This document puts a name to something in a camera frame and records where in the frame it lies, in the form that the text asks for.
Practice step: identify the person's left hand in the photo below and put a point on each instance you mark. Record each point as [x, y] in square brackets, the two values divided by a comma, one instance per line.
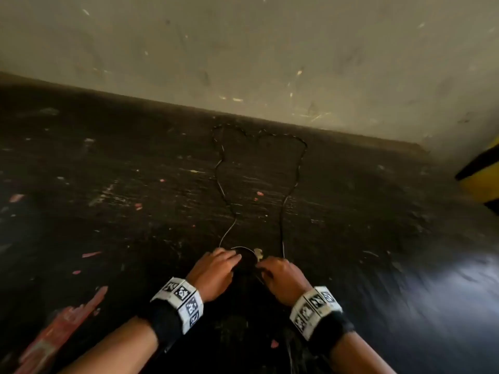
[212, 274]

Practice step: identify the person's right hand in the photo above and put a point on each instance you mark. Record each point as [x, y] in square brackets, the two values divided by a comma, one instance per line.
[282, 280]

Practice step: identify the person's right forearm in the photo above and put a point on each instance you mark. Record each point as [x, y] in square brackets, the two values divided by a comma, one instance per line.
[358, 356]

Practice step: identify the person's left forearm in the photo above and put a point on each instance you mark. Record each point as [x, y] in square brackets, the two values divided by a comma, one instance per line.
[113, 350]

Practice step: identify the small white paper scrap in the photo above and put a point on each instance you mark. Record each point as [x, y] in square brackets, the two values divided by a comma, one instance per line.
[258, 253]

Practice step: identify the yellow black striped post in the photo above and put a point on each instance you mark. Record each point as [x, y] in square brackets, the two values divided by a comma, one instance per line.
[481, 186]

